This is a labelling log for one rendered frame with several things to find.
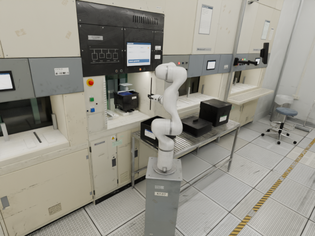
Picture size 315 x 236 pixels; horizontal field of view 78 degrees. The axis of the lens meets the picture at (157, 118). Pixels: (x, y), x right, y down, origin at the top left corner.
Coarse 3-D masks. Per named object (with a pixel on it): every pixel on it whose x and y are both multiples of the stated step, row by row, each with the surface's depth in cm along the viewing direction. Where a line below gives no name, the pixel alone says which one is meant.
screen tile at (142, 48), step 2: (140, 46) 188; (142, 46) 190; (144, 46) 192; (146, 46) 193; (148, 46) 194; (140, 48) 189; (142, 48) 191; (144, 48) 192; (146, 48) 194; (140, 50) 190; (142, 50) 192; (144, 50) 193; (146, 50) 194; (148, 50) 196; (148, 52) 197; (140, 54) 191; (142, 54) 193; (144, 54) 195; (146, 54) 196; (148, 54) 198; (140, 56) 192; (142, 56) 194; (144, 56) 195; (146, 56) 197; (148, 56) 198
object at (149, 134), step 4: (156, 116) 217; (148, 120) 207; (152, 120) 213; (144, 124) 195; (148, 124) 209; (144, 128) 196; (148, 128) 193; (140, 132) 202; (144, 132) 198; (148, 132) 194; (140, 136) 204; (144, 136) 199; (148, 136) 196; (152, 136) 192; (168, 136) 196; (172, 136) 202; (148, 140) 198; (152, 140) 194; (156, 140) 190; (156, 144) 192
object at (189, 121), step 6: (186, 120) 227; (192, 120) 228; (198, 120) 229; (204, 120) 230; (186, 126) 218; (192, 126) 212; (198, 126) 213; (204, 126) 215; (210, 126) 224; (186, 132) 220; (192, 132) 214; (198, 132) 210; (204, 132) 219
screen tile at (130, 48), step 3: (129, 48) 181; (132, 48) 183; (135, 48) 186; (138, 48) 188; (138, 51) 189; (129, 54) 183; (132, 54) 185; (135, 54) 188; (138, 54) 190; (129, 57) 184; (132, 57) 186; (135, 57) 189; (138, 57) 191
